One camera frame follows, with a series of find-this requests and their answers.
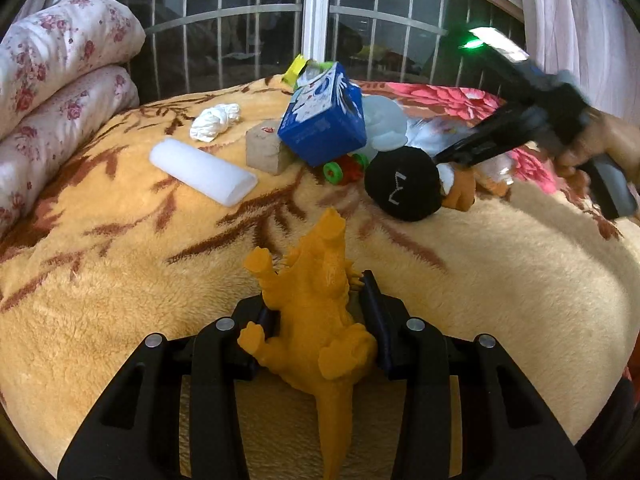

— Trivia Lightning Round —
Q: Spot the white window frame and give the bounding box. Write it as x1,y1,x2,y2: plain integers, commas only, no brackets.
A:
50,0,531,106

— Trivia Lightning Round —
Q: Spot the pale pink curtain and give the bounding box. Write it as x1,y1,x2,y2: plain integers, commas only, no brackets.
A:
517,0,640,121

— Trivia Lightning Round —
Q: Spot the clear plastic bag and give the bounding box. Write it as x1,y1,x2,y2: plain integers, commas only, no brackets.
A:
405,117,516,186

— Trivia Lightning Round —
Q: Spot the red floral blanket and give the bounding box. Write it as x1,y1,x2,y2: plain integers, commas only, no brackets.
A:
350,80,621,241

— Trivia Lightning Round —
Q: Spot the toy car with green wheels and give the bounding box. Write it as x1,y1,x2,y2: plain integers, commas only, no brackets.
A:
322,151,370,186

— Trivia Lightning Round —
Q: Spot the orange dinosaur toy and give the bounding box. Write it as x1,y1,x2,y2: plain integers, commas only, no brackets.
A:
237,207,378,480

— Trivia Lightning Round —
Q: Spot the white foam half cylinder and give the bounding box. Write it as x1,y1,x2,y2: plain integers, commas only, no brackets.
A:
149,136,259,207

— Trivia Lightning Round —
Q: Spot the person's right hand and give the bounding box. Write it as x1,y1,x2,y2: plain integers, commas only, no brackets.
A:
554,109,640,192

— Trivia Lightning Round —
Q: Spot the orange plush toy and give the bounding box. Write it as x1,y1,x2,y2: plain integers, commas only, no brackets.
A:
439,166,511,212

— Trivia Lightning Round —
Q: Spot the black plush ball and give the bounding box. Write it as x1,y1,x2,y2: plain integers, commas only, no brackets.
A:
363,146,446,223

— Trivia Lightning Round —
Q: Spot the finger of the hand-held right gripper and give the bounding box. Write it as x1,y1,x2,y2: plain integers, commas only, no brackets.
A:
467,102,543,147
434,130,536,168

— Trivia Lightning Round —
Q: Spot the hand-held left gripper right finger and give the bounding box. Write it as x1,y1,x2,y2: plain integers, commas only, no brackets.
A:
359,270,587,480

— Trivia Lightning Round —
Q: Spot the yellow green snack packet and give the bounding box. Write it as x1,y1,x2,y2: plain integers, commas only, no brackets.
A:
281,54,336,92

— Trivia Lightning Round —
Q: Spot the beige block with red mark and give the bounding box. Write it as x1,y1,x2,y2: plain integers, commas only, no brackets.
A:
245,120,296,177

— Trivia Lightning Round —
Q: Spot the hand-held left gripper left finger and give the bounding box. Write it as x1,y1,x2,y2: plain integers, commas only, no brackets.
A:
57,296,281,480

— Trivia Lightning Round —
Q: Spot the yellow leaf pattern blanket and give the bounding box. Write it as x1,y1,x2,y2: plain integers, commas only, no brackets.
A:
0,75,636,480

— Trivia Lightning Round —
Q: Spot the blue cardboard box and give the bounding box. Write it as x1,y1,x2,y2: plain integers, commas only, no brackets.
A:
277,62,368,168

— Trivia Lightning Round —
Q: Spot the pink floral folded quilt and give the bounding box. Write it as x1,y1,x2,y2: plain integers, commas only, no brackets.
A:
0,0,147,241

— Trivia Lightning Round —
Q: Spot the white plush toy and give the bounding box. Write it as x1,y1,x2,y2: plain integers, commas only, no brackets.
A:
361,94,408,156

